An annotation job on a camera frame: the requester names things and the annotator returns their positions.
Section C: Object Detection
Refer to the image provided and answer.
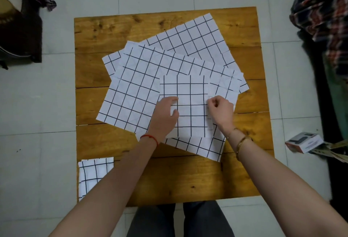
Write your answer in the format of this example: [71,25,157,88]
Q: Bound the gold bangle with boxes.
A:
[235,136,253,161]

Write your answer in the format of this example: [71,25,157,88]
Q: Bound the person's right forearm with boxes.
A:
[227,129,348,237]

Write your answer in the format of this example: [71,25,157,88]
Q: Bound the pile of grid cloths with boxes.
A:
[95,13,250,163]

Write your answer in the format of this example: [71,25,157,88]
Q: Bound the person's denim trousers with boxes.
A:
[126,201,235,237]

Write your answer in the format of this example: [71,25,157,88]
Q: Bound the beige perforated strap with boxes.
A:
[311,140,348,163]

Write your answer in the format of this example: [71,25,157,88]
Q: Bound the person's left forearm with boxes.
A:
[49,136,158,237]

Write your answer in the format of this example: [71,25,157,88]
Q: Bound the red string bracelet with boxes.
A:
[140,134,159,147]

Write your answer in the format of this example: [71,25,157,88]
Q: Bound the person's left hand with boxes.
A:
[146,96,180,144]

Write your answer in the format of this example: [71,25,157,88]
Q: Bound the thin gold chain bracelet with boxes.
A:
[225,127,240,140]

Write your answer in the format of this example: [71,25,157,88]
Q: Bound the person's right hand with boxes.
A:
[206,95,235,137]

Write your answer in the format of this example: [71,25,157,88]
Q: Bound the long cream and denim sofa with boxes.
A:
[298,0,348,218]

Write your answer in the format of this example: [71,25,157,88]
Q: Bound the red plaid blanket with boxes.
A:
[289,0,348,77]

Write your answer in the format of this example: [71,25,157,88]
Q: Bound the cream and denim armchair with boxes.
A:
[0,0,43,70]

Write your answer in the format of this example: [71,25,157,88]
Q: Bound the small white orange box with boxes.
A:
[285,132,324,154]

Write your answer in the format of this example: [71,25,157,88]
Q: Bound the wooden table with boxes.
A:
[74,7,274,207]

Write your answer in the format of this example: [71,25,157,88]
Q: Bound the green cloth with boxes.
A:
[323,52,348,142]

